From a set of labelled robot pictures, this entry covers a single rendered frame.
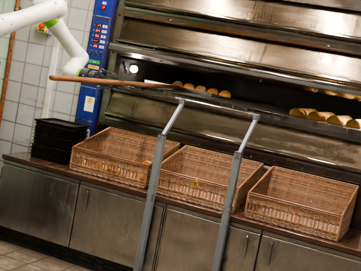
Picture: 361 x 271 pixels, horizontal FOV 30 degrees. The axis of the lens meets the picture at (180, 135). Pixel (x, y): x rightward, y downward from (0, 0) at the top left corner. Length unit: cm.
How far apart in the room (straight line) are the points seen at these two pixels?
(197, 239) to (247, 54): 125
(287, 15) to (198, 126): 92
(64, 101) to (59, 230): 104
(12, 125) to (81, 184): 112
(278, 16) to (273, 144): 81
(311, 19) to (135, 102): 133
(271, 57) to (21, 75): 191
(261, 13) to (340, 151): 101
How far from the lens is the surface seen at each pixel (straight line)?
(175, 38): 460
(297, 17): 437
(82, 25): 494
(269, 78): 421
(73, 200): 433
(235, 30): 447
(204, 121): 450
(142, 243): 408
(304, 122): 431
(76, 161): 446
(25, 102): 516
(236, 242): 392
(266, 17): 440
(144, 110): 467
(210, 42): 451
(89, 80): 378
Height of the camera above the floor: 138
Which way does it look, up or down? 6 degrees down
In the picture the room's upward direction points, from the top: 11 degrees clockwise
